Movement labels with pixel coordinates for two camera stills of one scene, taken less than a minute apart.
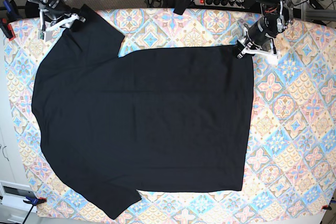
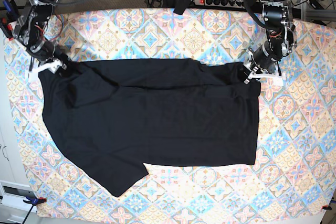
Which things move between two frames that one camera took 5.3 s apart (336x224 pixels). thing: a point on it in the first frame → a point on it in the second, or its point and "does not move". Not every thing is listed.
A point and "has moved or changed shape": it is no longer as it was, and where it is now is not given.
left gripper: (56, 9) → (44, 51)
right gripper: (266, 25) → (259, 57)
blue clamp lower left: (33, 201) does not move
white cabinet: (13, 185) does not move
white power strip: (219, 2) does not move
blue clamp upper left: (12, 16) does not move
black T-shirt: (111, 125) has moved or changed shape
